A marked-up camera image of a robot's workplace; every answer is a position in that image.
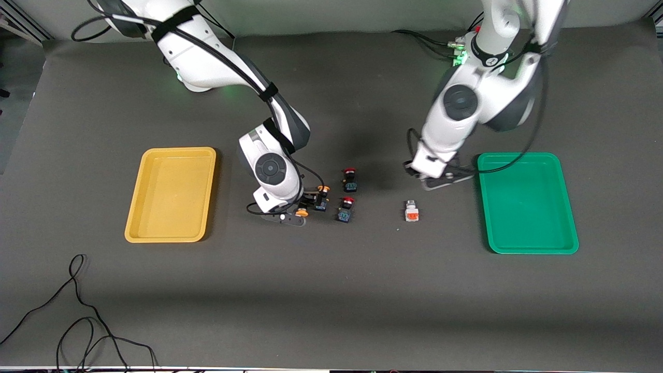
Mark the aluminium frame profile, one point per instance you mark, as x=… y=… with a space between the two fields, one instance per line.
x=20 y=26

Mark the yellow plastic tray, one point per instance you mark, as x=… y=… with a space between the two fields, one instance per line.
x=171 y=197

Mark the red push button switch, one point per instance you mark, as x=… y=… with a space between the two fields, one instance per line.
x=350 y=181
x=345 y=211

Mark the orange white switch block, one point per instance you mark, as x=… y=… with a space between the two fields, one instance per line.
x=412 y=212

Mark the green plastic tray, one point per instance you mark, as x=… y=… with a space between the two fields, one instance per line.
x=528 y=207

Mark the dark grey table mat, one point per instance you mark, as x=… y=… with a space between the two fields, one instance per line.
x=331 y=290

